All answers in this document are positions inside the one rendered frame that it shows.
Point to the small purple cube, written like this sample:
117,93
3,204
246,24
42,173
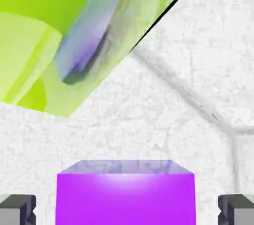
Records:
125,199

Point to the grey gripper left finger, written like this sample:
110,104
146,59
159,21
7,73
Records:
13,209

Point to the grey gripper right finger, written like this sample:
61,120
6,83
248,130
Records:
238,209

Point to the large lime green box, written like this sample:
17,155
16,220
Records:
39,10

